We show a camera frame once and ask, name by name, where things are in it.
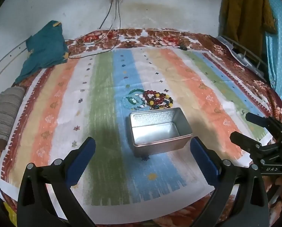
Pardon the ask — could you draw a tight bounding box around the yellow and brown bead bracelet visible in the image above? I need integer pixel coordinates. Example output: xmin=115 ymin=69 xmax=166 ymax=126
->
xmin=148 ymin=93 xmax=174 ymax=110

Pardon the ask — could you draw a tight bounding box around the red bead bracelet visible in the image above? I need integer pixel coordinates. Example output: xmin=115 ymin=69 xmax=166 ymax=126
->
xmin=143 ymin=89 xmax=161 ymax=103

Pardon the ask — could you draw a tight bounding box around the green jade bangle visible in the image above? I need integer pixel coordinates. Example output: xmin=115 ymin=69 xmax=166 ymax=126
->
xmin=126 ymin=89 xmax=145 ymax=106

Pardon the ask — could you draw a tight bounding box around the silver metal tin box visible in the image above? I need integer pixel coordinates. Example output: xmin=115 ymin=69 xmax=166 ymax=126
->
xmin=127 ymin=108 xmax=193 ymax=157

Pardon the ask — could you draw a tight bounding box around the grey striped rolled cloth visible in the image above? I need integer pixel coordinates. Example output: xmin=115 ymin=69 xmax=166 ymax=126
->
xmin=0 ymin=86 xmax=26 ymax=150

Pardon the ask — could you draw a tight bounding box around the mustard hanging garment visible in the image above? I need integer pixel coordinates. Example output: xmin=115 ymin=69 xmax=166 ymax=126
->
xmin=221 ymin=0 xmax=276 ymax=58

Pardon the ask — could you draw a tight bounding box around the black charger plug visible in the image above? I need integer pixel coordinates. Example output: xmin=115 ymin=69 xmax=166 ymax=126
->
xmin=178 ymin=44 xmax=188 ymax=51

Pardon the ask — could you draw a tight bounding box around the striped colourful mat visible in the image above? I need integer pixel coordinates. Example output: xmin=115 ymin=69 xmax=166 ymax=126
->
xmin=0 ymin=48 xmax=275 ymax=224

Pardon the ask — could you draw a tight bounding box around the teal cloth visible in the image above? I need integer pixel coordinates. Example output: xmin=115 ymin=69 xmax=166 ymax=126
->
xmin=15 ymin=21 xmax=69 ymax=84

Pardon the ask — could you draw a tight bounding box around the wire rack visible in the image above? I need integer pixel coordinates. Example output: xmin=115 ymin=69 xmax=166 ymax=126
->
xmin=217 ymin=35 xmax=268 ymax=82

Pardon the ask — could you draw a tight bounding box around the white charger cable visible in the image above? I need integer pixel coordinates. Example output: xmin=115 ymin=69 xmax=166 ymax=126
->
xmin=79 ymin=0 xmax=121 ymax=46

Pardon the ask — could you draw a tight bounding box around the black charger cable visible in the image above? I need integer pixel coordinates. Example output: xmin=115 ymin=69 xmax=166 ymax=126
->
xmin=67 ymin=0 xmax=121 ymax=60

